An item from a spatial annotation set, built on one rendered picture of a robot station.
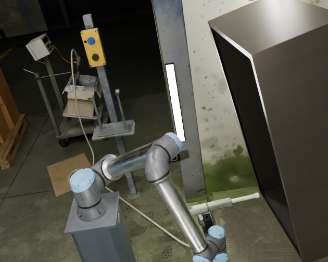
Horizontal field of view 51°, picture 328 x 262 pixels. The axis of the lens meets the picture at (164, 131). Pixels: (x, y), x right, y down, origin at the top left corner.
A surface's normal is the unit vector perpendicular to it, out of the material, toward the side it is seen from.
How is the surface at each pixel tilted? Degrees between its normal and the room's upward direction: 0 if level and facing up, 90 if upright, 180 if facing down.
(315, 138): 90
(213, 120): 90
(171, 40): 90
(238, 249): 0
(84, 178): 5
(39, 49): 90
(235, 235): 0
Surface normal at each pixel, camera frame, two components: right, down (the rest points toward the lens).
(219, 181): 0.04, 0.49
